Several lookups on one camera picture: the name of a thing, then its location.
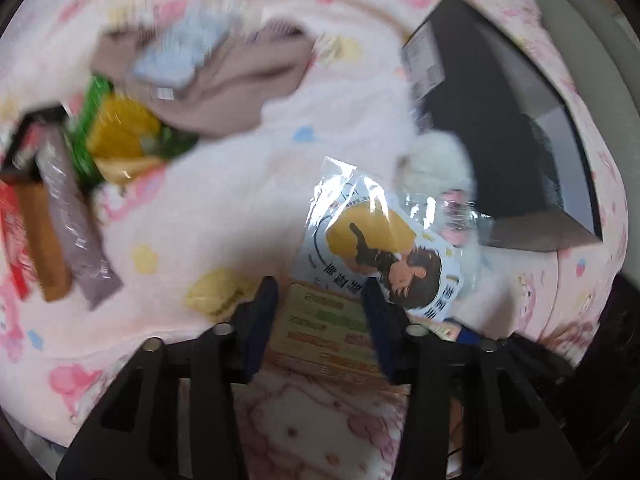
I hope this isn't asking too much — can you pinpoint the pale blue packet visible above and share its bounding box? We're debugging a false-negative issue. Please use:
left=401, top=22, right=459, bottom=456
left=131, top=9, right=242, bottom=92

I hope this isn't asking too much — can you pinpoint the red snack box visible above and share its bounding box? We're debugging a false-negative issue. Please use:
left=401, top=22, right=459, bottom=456
left=0, top=180, right=40, bottom=302

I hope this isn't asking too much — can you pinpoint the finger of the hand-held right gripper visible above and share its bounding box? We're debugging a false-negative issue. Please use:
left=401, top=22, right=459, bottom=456
left=442, top=317, right=496, bottom=353

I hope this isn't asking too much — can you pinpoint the brown cloth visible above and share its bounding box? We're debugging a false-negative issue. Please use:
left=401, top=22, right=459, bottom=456
left=90, top=19, right=317, bottom=139

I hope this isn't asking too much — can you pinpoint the pink printed blanket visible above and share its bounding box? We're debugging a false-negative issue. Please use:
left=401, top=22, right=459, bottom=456
left=0, top=0, right=632, bottom=480

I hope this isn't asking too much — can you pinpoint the black cardboard box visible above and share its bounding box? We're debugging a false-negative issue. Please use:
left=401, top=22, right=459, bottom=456
left=400, top=0, right=604, bottom=254

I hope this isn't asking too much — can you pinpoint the mauve sachet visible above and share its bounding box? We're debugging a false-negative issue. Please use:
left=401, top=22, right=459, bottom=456
left=36, top=132, right=124, bottom=312

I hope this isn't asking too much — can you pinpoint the red black snack packet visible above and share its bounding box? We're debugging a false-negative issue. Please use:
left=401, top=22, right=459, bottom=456
left=0, top=104, right=72, bottom=184

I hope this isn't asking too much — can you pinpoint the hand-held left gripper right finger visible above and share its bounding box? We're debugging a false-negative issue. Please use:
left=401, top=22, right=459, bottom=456
left=360, top=276, right=583, bottom=480

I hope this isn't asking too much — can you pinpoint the grey padded headboard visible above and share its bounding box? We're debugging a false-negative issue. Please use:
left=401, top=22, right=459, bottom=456
left=530, top=0, right=640, bottom=161

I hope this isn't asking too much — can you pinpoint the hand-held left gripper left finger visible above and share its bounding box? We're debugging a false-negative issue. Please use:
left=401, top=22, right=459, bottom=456
left=55, top=275, right=281, bottom=480

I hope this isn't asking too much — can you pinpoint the white fluffy ball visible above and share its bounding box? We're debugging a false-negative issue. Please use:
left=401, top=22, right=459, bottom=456
left=399, top=130, right=477, bottom=197

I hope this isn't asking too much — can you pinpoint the brown snack bar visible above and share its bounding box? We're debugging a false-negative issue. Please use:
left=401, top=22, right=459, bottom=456
left=14, top=181, right=74, bottom=304

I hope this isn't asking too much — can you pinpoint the green yellow snack packet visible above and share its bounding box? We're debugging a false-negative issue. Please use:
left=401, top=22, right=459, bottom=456
left=66, top=75, right=199, bottom=197

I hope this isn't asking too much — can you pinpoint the kitty printed pink cloth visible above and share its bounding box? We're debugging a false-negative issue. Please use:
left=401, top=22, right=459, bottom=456
left=227, top=372, right=418, bottom=480

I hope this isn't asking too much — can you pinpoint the beige printed card pack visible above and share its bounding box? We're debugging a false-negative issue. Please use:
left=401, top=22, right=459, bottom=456
left=265, top=282, right=401, bottom=387

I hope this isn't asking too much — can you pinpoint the clear bag cartoon badge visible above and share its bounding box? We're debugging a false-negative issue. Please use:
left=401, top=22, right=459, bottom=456
left=292, top=155, right=496, bottom=326

